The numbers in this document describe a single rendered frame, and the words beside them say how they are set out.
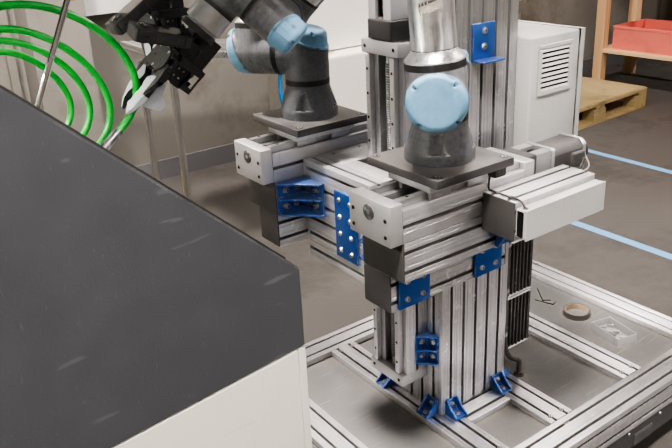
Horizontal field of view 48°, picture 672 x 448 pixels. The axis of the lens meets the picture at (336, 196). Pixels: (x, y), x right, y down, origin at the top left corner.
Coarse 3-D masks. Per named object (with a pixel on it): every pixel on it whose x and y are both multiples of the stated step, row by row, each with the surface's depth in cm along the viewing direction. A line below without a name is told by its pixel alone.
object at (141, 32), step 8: (128, 24) 135; (136, 24) 134; (144, 24) 135; (152, 24) 138; (128, 32) 135; (136, 32) 133; (144, 32) 133; (152, 32) 134; (160, 32) 135; (168, 32) 136; (176, 32) 138; (184, 32) 140; (136, 40) 134; (144, 40) 134; (152, 40) 135; (160, 40) 136; (168, 40) 137; (176, 40) 137; (184, 40) 138; (184, 48) 139
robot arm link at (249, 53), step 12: (240, 24) 191; (228, 36) 196; (240, 36) 192; (252, 36) 191; (228, 48) 194; (240, 48) 193; (252, 48) 191; (264, 48) 190; (240, 60) 194; (252, 60) 192; (264, 60) 191; (252, 72) 197; (264, 72) 195
